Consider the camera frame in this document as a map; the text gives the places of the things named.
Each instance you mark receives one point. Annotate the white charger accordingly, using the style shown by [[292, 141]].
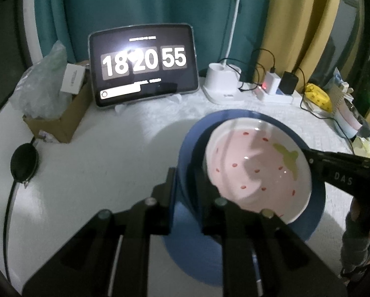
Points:
[[273, 83]]

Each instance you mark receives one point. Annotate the person's right forearm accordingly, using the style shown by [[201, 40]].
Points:
[[358, 253]]

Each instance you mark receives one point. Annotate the white table cloth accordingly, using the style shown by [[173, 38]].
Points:
[[95, 167]]

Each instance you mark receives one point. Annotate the stacked pink white bowls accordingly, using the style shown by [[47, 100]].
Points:
[[350, 117]]

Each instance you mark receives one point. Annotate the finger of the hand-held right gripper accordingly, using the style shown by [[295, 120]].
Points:
[[333, 161]]

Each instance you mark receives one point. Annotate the pink strawberry print bowl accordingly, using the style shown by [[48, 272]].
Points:
[[249, 161]]

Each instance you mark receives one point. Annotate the large blue bowl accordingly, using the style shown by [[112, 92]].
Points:
[[189, 173]]

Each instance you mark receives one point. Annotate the cardboard box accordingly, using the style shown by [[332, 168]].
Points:
[[70, 114]]

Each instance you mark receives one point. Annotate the glass balcony door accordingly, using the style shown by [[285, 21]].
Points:
[[352, 21]]

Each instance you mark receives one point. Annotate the light blue cup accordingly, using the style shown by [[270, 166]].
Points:
[[345, 131]]

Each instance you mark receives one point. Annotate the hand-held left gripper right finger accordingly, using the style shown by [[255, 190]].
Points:
[[211, 216]]

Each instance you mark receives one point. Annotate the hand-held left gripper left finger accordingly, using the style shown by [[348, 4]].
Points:
[[166, 204]]

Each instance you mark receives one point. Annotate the yellow curtain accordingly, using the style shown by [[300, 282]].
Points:
[[296, 21]]

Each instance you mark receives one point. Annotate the teal curtain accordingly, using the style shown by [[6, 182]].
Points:
[[110, 6]]

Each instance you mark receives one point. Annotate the tablet with clock display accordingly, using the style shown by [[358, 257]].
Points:
[[141, 62]]

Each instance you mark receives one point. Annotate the white desk lamp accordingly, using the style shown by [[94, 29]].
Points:
[[222, 89]]

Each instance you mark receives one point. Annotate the white power strip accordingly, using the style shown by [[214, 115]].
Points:
[[280, 99]]

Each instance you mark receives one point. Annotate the small white box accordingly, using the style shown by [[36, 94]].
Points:
[[73, 79]]

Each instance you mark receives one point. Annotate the black charger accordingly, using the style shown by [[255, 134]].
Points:
[[288, 82]]

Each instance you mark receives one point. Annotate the crumpled paper wrappers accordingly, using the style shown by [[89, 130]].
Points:
[[339, 83]]

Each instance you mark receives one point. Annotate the blue plate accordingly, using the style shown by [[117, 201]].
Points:
[[314, 212]]

